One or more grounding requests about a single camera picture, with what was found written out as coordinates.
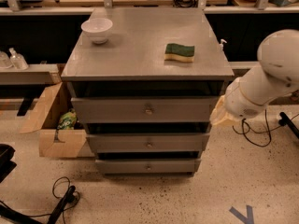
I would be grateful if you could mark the grey top drawer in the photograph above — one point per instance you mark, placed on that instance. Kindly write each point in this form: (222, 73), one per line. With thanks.
(134, 110)

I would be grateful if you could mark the black object at left edge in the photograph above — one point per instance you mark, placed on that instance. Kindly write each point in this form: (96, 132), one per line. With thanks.
(6, 162)

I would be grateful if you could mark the clear sanitizer bottle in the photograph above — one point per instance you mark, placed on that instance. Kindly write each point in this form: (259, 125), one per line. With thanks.
(18, 60)

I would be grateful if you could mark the grey wooden drawer cabinet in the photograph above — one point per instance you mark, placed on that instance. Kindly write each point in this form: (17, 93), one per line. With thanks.
(131, 64)

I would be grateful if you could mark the grey middle drawer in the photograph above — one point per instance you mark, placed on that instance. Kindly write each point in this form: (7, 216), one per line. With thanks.
(100, 143)

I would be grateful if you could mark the cardboard box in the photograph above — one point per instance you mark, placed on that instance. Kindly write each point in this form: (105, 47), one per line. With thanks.
(53, 102)

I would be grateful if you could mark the black floor stand base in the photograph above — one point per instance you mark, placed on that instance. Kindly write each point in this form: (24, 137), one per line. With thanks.
(68, 201)

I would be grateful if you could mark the grey drawer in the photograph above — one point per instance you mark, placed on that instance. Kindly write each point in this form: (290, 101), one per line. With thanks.
(148, 166)
(100, 143)
(134, 110)

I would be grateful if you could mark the green snack bag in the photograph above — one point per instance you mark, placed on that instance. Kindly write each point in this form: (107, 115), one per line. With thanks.
(68, 120)

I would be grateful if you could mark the green yellow sponge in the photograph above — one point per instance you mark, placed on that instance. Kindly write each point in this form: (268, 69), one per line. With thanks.
(180, 53)

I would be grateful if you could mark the white ceramic bowl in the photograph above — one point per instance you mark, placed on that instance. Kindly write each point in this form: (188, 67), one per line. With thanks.
(97, 30)

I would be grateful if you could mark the small white pump bottle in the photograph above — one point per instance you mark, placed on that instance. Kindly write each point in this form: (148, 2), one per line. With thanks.
(223, 43)

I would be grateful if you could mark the clear plastic bottle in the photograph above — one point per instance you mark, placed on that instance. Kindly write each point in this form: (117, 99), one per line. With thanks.
(5, 62)

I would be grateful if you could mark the grey bottom drawer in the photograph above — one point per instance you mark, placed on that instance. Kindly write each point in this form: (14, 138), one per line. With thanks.
(148, 166)

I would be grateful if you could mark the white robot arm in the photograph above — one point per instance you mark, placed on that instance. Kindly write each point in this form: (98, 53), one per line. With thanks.
(276, 74)

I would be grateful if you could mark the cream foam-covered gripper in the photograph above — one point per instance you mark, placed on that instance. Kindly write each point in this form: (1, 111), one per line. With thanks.
(239, 103)

